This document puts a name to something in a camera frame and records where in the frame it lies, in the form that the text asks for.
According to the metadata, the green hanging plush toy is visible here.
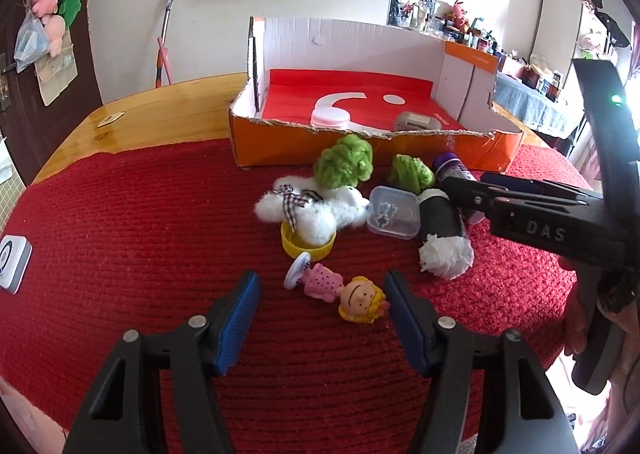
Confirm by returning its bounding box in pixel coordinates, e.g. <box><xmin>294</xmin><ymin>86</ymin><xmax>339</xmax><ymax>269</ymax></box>
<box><xmin>57</xmin><ymin>0</ymin><xmax>83</xmax><ymax>30</ymax></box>

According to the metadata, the beige cloth pocket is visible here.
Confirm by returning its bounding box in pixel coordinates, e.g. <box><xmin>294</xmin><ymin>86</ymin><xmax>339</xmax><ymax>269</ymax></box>
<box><xmin>37</xmin><ymin>31</ymin><xmax>81</xmax><ymax>107</ymax></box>

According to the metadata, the clear plastic bag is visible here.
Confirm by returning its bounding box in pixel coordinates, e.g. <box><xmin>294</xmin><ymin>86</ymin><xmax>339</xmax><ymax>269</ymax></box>
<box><xmin>14</xmin><ymin>16</ymin><xmax>53</xmax><ymax>72</ymax></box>

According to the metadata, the black roll with white tissue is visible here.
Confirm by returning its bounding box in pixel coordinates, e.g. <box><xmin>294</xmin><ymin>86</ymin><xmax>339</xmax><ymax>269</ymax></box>
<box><xmin>417</xmin><ymin>188</ymin><xmax>475</xmax><ymax>281</ymax></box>

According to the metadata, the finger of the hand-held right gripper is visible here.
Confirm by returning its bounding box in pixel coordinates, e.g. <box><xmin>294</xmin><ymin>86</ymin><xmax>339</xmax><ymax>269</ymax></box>
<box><xmin>481</xmin><ymin>172</ymin><xmax>603</xmax><ymax>197</ymax></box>
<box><xmin>442</xmin><ymin>176</ymin><xmax>606</xmax><ymax>222</ymax></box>

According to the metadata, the broom handle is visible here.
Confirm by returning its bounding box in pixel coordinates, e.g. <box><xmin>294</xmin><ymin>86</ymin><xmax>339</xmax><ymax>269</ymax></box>
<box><xmin>155</xmin><ymin>0</ymin><xmax>177</xmax><ymax>89</ymax></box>

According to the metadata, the shelf clutter of bottles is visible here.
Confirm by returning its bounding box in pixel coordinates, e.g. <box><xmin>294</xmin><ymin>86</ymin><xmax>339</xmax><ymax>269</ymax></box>
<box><xmin>387</xmin><ymin>0</ymin><xmax>501</xmax><ymax>57</ymax></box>

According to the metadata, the clear plastic small box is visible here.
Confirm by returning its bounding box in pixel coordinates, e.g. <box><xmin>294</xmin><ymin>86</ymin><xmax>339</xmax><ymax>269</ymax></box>
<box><xmin>366</xmin><ymin>185</ymin><xmax>421</xmax><ymax>241</ymax></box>

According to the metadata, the person's right hand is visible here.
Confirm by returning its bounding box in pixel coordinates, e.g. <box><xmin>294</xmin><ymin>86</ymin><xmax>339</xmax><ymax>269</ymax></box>
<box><xmin>559</xmin><ymin>254</ymin><xmax>591</xmax><ymax>360</ymax></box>

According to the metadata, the white rounded device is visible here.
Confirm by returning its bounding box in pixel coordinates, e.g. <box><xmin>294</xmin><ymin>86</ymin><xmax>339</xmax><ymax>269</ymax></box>
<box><xmin>0</xmin><ymin>234</ymin><xmax>33</xmax><ymax>295</ymax></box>

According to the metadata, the white cabinet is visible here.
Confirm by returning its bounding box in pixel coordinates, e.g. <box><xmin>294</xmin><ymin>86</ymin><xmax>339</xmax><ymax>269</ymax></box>
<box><xmin>530</xmin><ymin>0</ymin><xmax>588</xmax><ymax>70</ymax></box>

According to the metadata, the pale pink plush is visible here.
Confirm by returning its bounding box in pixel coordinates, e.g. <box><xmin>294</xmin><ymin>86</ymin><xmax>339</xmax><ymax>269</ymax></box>
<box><xmin>42</xmin><ymin>14</ymin><xmax>68</xmax><ymax>57</ymax></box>

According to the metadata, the dark brown door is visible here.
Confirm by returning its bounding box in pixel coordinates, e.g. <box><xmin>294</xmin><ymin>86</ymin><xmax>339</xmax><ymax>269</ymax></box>
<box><xmin>0</xmin><ymin>0</ymin><xmax>108</xmax><ymax>185</ymax></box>

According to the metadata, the white plush bear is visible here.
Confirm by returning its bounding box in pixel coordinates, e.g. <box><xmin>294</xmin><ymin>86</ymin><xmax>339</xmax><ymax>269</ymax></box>
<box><xmin>254</xmin><ymin>175</ymin><xmax>371</xmax><ymax>249</ymax></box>

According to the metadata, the red knitted mat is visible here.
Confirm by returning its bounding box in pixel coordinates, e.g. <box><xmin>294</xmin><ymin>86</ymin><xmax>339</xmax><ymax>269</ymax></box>
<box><xmin>0</xmin><ymin>136</ymin><xmax>593</xmax><ymax>454</ymax></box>

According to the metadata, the orange and white cardboard box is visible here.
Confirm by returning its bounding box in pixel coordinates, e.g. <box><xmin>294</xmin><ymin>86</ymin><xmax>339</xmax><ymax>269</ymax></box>
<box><xmin>229</xmin><ymin>16</ymin><xmax>526</xmax><ymax>172</ymax></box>

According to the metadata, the green plush toy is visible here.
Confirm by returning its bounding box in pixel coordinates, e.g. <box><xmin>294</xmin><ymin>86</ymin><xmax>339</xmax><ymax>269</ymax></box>
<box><xmin>387</xmin><ymin>154</ymin><xmax>435</xmax><ymax>194</ymax></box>
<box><xmin>57</xmin><ymin>0</ymin><xmax>83</xmax><ymax>30</ymax></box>

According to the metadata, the grey rounded case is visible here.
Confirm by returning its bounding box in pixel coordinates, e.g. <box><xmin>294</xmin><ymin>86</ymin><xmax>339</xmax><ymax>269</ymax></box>
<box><xmin>392</xmin><ymin>111</ymin><xmax>442</xmax><ymax>132</ymax></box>

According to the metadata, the metal door handle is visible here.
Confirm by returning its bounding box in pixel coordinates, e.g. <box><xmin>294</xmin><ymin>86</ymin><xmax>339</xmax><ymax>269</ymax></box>
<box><xmin>0</xmin><ymin>54</ymin><xmax>12</xmax><ymax>111</ymax></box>

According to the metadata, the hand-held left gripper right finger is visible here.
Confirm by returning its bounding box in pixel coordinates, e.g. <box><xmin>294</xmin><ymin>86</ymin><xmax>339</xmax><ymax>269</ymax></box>
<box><xmin>382</xmin><ymin>270</ymin><xmax>581</xmax><ymax>454</ymax></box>

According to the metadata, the red plush toy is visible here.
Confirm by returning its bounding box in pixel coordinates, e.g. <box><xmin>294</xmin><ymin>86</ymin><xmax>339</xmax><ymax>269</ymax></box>
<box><xmin>447</xmin><ymin>0</ymin><xmax>471</xmax><ymax>32</ymax></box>

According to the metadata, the yellow-haired doll figurine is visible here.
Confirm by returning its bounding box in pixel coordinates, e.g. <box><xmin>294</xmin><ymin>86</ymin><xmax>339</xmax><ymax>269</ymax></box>
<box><xmin>284</xmin><ymin>254</ymin><xmax>391</xmax><ymax>325</ymax></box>

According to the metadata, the table with blue cloth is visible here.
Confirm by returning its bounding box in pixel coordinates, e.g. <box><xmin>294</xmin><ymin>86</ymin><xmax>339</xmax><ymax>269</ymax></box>
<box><xmin>492</xmin><ymin>71</ymin><xmax>571</xmax><ymax>137</ymax></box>

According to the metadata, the green knotted plush ball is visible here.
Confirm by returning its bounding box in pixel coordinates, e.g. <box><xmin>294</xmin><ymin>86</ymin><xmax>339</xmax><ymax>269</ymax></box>
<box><xmin>314</xmin><ymin>135</ymin><xmax>375</xmax><ymax>189</ymax></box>

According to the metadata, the person's right forearm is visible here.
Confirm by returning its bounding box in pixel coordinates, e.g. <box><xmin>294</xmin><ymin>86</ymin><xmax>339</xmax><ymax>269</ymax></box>
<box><xmin>602</xmin><ymin>309</ymin><xmax>640</xmax><ymax>454</ymax></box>

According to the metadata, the grid-patterned panel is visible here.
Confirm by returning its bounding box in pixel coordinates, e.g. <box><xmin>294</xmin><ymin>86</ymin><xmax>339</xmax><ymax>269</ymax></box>
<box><xmin>0</xmin><ymin>131</ymin><xmax>26</xmax><ymax>235</ymax></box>

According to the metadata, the black cap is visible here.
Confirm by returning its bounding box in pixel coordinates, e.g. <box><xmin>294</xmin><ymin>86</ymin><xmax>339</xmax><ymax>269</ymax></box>
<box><xmin>595</xmin><ymin>11</ymin><xmax>632</xmax><ymax>49</ymax></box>

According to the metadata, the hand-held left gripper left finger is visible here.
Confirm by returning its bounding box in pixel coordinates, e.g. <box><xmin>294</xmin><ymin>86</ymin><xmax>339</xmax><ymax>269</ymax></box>
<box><xmin>62</xmin><ymin>270</ymin><xmax>262</xmax><ymax>454</ymax></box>

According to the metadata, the purple bottle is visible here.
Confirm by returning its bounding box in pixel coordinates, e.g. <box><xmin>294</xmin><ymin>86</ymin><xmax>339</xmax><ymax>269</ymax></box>
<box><xmin>432</xmin><ymin>152</ymin><xmax>487</xmax><ymax>226</ymax></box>

